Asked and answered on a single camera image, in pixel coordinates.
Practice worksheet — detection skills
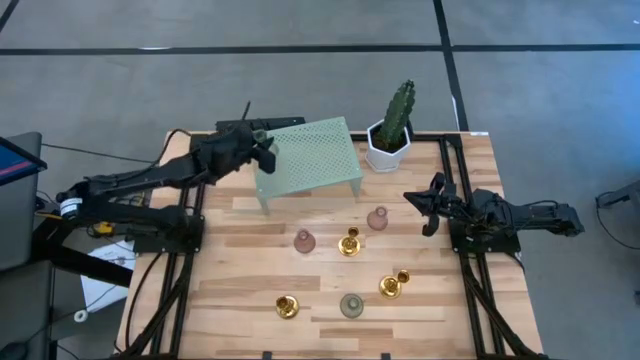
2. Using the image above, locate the black stand leg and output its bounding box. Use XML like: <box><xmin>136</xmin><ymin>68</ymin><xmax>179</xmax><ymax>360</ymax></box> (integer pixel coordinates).
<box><xmin>29</xmin><ymin>214</ymin><xmax>134</xmax><ymax>289</ymax></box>

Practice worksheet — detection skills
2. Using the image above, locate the black mounting plate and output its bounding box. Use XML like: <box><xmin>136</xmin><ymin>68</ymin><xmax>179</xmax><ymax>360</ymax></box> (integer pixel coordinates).
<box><xmin>215</xmin><ymin>116</ymin><xmax>306</xmax><ymax>133</ymax></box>

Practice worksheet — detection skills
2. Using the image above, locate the pink ribbed glass candle holder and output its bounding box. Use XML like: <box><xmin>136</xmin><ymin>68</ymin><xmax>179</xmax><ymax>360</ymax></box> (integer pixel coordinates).
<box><xmin>292</xmin><ymin>228</ymin><xmax>317</xmax><ymax>255</ymax></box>
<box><xmin>366</xmin><ymin>205</ymin><xmax>390</xmax><ymax>232</ymax></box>

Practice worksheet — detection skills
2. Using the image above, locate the gold metal candlestick holder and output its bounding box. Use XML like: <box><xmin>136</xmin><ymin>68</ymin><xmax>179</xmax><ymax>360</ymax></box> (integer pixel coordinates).
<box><xmin>337</xmin><ymin>226</ymin><xmax>362</xmax><ymax>258</ymax></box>
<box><xmin>378</xmin><ymin>268</ymin><xmax>411</xmax><ymax>300</ymax></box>
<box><xmin>275</xmin><ymin>294</ymin><xmax>301</xmax><ymax>320</ymax></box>

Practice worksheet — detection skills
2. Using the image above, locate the thin black power cable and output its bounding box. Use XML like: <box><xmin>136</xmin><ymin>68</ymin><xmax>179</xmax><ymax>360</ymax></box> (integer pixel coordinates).
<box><xmin>41</xmin><ymin>128</ymin><xmax>194</xmax><ymax>166</ymax></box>

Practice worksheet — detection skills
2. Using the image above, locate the black floor cable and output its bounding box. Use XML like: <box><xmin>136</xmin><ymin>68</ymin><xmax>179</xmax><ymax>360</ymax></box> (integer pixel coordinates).
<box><xmin>594</xmin><ymin>190</ymin><xmax>640</xmax><ymax>251</ymax></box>

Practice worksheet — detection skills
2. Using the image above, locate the green perforated metal shelf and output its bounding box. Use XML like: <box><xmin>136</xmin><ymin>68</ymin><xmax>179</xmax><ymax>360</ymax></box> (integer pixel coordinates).
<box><xmin>253</xmin><ymin>116</ymin><xmax>365</xmax><ymax>216</ymax></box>

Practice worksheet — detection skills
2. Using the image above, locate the tall green cactus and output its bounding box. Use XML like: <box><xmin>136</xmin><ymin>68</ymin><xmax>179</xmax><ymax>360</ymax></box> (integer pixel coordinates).
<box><xmin>375</xmin><ymin>79</ymin><xmax>417</xmax><ymax>151</ymax></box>

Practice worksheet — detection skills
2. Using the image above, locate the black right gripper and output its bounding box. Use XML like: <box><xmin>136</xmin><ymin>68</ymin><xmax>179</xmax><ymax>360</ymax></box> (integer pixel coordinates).
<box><xmin>403</xmin><ymin>172</ymin><xmax>466</xmax><ymax>238</ymax></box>

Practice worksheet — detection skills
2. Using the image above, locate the white hexagonal plant pot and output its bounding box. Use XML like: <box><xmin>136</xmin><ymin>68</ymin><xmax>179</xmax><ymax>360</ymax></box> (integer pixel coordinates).
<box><xmin>364</xmin><ymin>119</ymin><xmax>415</xmax><ymax>174</ymax></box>

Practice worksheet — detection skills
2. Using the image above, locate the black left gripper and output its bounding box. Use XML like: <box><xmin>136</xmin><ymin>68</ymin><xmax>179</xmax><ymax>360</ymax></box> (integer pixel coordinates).
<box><xmin>202</xmin><ymin>122</ymin><xmax>278</xmax><ymax>176</ymax></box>

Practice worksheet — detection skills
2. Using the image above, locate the white paper sheet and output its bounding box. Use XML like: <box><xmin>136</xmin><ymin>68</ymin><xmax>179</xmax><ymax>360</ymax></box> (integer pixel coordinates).
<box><xmin>79</xmin><ymin>239</ymin><xmax>136</xmax><ymax>314</ymax></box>

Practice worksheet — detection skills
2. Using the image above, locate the dark computer monitor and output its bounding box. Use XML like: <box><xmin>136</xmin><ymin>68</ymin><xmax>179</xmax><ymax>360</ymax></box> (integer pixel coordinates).
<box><xmin>0</xmin><ymin>135</ymin><xmax>49</xmax><ymax>187</ymax></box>

